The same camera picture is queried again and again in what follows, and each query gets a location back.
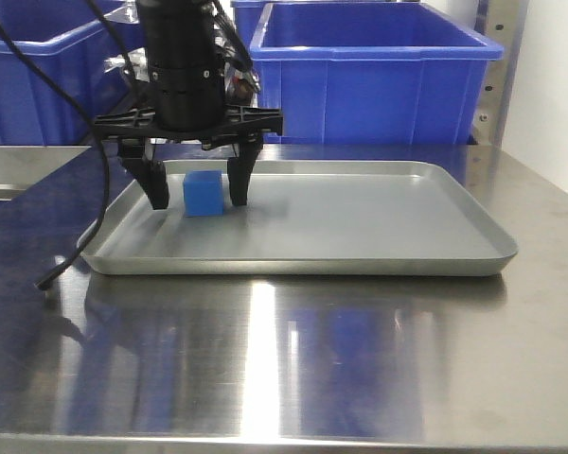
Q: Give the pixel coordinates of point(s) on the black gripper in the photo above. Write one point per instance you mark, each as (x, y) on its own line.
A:
(241, 125)

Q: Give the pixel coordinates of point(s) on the blue cube block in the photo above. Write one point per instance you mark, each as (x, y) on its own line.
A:
(202, 191)

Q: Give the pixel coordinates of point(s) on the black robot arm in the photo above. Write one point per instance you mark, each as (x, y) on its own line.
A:
(188, 44)

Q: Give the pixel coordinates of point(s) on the clear plastic film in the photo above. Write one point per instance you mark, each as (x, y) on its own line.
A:
(135, 63)

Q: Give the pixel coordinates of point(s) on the blue bin rear right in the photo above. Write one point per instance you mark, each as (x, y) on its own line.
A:
(248, 13)

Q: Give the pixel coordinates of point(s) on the blue plastic bin right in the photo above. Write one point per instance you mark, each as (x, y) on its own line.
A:
(369, 72)

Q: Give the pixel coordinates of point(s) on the grey metal tray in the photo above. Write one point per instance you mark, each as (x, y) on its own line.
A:
(309, 217)

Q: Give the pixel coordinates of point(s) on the metal shelf upright post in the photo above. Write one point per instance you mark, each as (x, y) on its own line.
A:
(503, 22)

